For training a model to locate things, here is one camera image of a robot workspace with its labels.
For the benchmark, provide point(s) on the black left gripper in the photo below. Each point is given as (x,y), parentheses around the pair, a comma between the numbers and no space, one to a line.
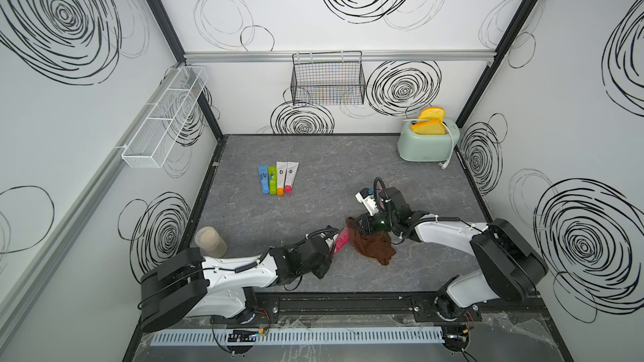
(326,262)

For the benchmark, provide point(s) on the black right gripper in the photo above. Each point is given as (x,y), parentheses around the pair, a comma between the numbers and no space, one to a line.
(366,224)

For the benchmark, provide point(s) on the crimson pink toothpaste tube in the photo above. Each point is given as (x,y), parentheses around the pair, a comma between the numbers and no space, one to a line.
(342,239)

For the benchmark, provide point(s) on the brown cloth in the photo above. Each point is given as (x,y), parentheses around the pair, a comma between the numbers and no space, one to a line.
(377,246)

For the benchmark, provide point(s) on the white pink-cap toothpaste tube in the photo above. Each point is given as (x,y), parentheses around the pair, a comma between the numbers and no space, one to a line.
(292,168)

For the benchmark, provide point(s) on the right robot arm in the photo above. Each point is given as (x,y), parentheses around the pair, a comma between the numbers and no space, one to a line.
(509,267)

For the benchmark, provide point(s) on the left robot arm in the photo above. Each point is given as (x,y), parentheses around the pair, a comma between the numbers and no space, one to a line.
(190,284)

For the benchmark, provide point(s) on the green toothpaste tube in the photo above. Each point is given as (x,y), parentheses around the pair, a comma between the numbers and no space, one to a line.
(272,180)

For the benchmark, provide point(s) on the blue toothpaste tube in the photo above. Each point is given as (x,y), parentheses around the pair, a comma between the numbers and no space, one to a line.
(263,175)

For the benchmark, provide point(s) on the mint green toaster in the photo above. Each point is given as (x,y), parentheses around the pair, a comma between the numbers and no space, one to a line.
(433,149)

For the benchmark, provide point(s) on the yellow toast slice front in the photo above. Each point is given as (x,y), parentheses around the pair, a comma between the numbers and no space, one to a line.
(431,127)

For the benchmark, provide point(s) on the yellow toast slice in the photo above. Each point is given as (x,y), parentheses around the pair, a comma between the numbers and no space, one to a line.
(431,127)
(432,113)

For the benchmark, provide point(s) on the beige sponge roll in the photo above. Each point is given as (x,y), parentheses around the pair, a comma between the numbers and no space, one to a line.
(211,242)

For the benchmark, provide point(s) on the yellow toast slice back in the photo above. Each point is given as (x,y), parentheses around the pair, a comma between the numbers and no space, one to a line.
(432,113)

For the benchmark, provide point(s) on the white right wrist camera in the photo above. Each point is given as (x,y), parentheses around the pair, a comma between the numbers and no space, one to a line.
(366,197)

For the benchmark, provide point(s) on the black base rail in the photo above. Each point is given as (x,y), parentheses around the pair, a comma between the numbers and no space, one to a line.
(424,306)

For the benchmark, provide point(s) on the grey slotted cable duct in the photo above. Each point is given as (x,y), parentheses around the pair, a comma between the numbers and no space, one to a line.
(300,336)

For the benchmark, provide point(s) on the black wire wall basket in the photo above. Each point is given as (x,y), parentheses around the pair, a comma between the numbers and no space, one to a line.
(328,78)

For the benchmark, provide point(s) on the white wire wall basket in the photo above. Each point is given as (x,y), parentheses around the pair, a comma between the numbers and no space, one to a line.
(154,140)

